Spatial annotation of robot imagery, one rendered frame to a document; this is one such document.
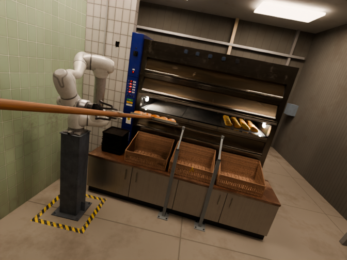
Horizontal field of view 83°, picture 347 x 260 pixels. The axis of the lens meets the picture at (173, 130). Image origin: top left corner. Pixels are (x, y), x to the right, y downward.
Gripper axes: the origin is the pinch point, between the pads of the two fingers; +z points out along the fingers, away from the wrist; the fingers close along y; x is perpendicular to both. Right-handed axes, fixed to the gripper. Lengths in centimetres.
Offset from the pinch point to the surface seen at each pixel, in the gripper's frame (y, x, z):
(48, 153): 77, -107, -123
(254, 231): 108, -124, 152
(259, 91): -62, -137, 118
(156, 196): 99, -122, 24
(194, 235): 125, -107, 81
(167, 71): -63, -138, -3
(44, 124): 37, -90, -123
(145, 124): 14, -156, -21
